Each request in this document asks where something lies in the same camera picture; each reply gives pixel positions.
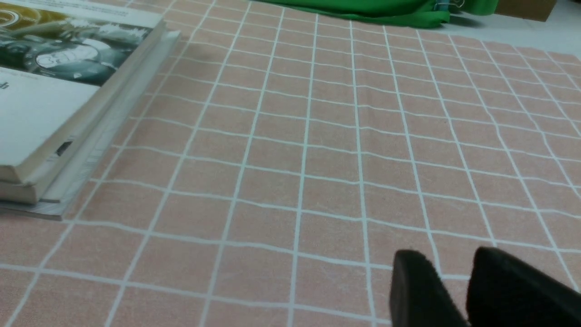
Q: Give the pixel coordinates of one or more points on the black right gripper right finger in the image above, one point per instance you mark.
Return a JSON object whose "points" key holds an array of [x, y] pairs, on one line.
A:
{"points": [[505, 291]]}

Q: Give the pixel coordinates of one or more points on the brown cardboard box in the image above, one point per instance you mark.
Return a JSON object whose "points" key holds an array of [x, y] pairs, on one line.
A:
{"points": [[536, 10]]}

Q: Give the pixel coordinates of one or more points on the bottom thin white book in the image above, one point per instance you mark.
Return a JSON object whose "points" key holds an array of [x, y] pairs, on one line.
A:
{"points": [[65, 189]]}

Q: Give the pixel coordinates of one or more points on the green cloth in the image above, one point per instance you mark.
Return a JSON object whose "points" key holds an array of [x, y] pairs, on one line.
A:
{"points": [[422, 14]]}

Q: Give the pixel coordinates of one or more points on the middle white book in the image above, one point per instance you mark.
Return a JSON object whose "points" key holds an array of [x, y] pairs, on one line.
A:
{"points": [[33, 193]]}

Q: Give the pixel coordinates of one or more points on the pink grid-pattern tablecloth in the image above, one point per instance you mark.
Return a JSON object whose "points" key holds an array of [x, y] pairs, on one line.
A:
{"points": [[280, 158]]}

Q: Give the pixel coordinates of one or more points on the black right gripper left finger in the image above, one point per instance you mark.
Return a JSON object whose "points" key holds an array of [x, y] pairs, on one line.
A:
{"points": [[418, 297]]}

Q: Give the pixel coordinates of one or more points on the top white photo-cover book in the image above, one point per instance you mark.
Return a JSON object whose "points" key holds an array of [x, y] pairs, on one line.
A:
{"points": [[57, 58]]}

